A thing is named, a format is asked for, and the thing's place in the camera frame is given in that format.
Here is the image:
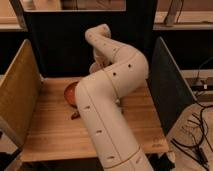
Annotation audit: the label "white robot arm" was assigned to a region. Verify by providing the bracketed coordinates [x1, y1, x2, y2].
[75, 24, 154, 171]

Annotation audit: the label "orange ceramic bowl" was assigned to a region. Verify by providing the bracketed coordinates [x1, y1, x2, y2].
[64, 82, 77, 107]

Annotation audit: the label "small brown ceramic cup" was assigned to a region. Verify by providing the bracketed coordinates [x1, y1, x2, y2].
[71, 111, 80, 120]

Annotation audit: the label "black back panel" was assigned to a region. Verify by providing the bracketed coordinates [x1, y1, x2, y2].
[24, 0, 157, 77]

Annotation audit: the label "right dark side panel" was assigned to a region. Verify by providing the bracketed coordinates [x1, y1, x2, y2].
[148, 37, 196, 135]

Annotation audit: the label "left wooden side panel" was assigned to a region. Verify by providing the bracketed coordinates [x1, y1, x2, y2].
[0, 39, 41, 148]

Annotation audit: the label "black cables on floor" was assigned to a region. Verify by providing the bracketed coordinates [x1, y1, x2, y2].
[170, 56, 213, 168]

